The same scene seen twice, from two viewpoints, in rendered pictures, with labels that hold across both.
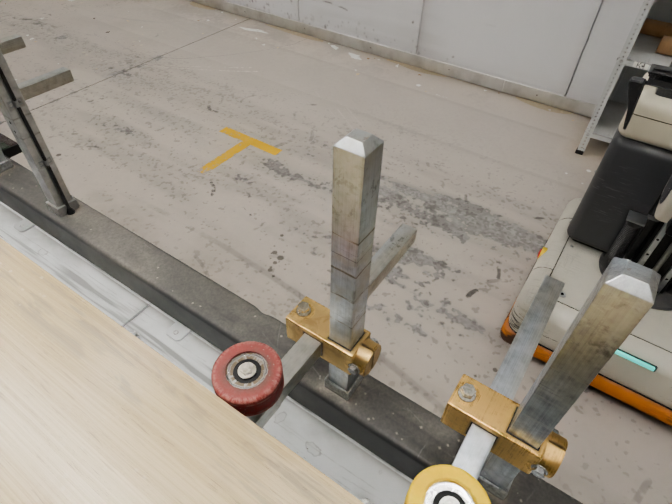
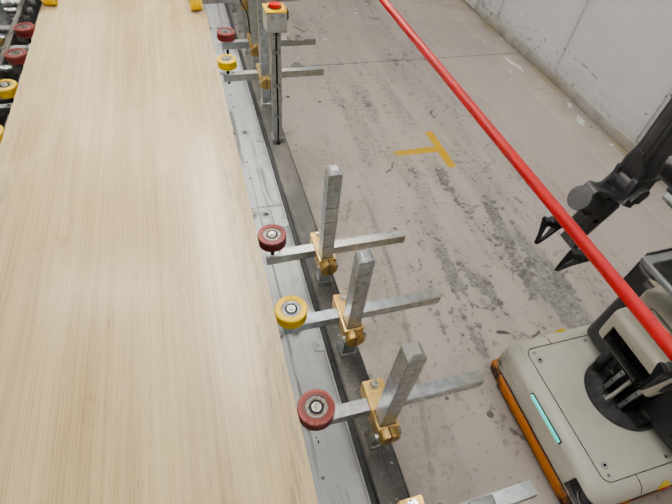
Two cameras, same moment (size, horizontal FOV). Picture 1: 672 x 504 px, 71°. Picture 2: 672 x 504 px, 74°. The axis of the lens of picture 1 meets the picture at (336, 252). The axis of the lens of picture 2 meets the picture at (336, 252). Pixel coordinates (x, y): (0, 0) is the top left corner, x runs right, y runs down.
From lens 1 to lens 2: 76 cm
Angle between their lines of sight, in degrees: 24
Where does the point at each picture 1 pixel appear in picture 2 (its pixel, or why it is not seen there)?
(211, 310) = (298, 219)
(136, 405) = (232, 222)
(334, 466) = not seen: hidden behind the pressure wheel
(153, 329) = (275, 215)
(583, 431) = (494, 454)
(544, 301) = (420, 295)
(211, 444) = (243, 246)
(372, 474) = not seen: hidden behind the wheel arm
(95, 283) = (268, 182)
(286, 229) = (414, 219)
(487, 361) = not seen: hidden behind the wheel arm
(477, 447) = (328, 314)
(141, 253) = (291, 178)
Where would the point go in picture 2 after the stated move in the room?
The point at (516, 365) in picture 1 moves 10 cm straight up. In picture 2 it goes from (376, 305) to (382, 283)
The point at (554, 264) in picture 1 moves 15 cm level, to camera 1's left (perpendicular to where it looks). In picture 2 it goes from (556, 341) to (523, 319)
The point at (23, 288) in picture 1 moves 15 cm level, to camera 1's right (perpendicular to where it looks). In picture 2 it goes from (229, 165) to (262, 188)
